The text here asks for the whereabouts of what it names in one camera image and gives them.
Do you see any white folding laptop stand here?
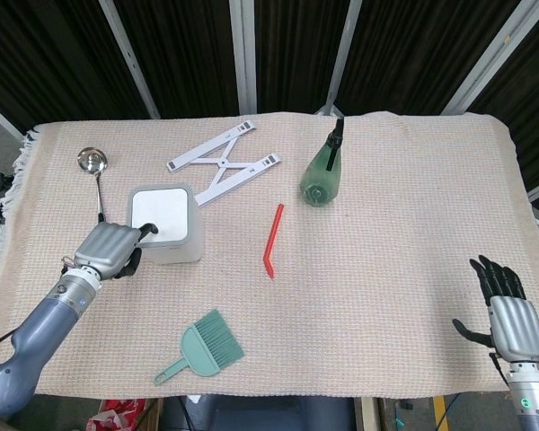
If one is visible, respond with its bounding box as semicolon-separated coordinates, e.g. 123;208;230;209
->
165;120;283;207

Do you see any white square trash bin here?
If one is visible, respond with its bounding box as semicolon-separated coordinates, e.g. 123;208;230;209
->
126;182;204;266

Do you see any white frame bar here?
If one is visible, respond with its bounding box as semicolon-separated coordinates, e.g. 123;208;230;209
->
0;95;24;141
228;0;258;116
318;0;364;119
99;0;162;120
442;0;539;116

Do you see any green dustpan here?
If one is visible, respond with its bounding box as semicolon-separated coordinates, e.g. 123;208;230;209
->
152;325;222;386

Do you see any red bent straw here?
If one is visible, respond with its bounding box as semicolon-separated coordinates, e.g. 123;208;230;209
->
262;203;286;280

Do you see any beige woven tablecloth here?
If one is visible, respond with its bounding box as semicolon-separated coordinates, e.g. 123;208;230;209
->
0;110;539;400

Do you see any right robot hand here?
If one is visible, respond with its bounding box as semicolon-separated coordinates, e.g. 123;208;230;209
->
452;254;539;364

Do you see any dark robot base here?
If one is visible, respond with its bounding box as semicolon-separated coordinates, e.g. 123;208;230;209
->
161;394;356;431

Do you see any steel ladle black handle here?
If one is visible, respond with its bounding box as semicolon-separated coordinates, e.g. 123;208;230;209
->
76;146;110;224

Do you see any red and white bag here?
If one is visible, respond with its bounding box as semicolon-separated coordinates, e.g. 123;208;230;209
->
85;397;148;431

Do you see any green spray bottle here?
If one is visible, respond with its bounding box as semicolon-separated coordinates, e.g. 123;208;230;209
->
300;117;345;207

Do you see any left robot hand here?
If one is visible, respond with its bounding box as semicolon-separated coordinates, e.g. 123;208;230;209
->
74;222;160;280

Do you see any green hand brush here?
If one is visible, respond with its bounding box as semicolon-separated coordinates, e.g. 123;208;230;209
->
192;308;245;364

